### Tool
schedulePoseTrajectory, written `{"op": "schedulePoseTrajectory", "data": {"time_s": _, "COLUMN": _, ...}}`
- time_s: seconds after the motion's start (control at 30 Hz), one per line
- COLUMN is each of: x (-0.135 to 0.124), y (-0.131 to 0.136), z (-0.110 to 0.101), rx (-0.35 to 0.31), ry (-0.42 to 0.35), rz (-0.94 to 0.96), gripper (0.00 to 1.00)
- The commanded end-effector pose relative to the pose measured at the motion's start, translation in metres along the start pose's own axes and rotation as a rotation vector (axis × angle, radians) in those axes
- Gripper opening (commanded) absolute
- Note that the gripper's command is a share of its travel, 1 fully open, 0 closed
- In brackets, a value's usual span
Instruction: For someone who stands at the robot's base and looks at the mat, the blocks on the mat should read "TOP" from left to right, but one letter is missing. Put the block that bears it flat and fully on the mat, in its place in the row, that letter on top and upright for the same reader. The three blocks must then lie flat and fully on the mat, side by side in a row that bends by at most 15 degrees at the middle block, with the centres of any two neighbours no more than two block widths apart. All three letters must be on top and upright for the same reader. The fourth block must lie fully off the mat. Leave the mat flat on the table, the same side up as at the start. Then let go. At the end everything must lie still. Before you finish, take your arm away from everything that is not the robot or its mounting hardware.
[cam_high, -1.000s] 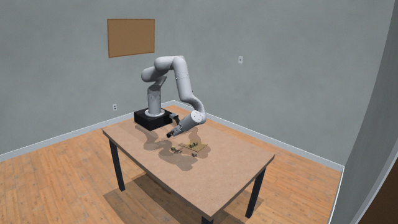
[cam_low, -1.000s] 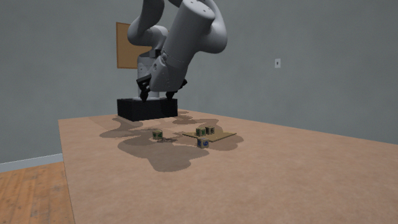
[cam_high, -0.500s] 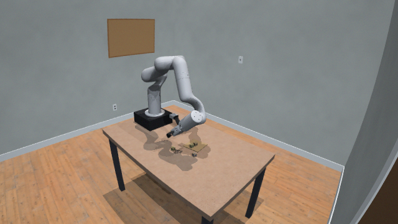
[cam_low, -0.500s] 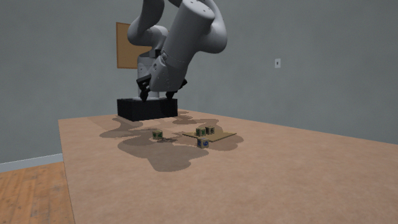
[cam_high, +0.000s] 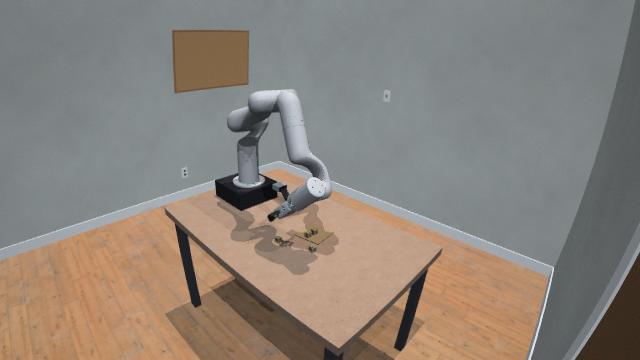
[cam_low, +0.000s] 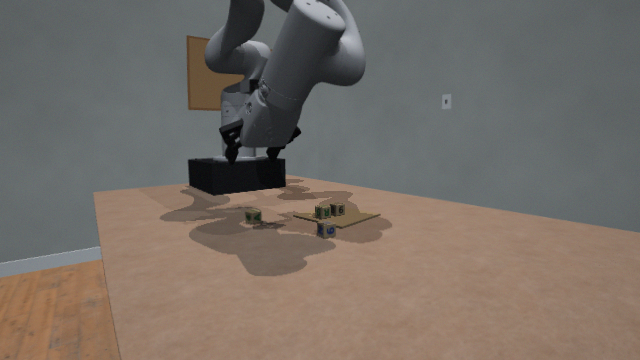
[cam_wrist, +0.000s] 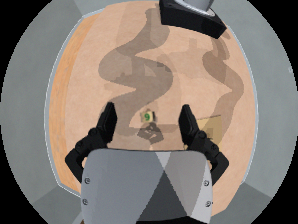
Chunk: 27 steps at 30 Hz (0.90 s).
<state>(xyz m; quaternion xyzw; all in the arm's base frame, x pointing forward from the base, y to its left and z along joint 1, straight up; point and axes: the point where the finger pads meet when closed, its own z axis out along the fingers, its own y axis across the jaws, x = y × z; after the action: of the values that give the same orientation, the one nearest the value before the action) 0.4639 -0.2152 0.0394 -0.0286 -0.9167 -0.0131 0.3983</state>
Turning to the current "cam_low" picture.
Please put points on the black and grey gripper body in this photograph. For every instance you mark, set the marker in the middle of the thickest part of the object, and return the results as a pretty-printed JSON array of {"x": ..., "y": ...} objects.
[{"x": 264, "y": 126}]

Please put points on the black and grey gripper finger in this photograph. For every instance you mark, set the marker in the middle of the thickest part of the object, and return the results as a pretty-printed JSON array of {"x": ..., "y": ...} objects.
[
  {"x": 273, "y": 152},
  {"x": 232, "y": 146}
]

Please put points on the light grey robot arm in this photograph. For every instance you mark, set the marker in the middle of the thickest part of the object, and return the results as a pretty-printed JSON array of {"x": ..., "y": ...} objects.
[{"x": 308, "y": 50}]

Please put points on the tan flat mat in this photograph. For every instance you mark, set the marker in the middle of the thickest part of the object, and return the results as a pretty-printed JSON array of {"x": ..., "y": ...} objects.
[{"x": 351, "y": 217}]

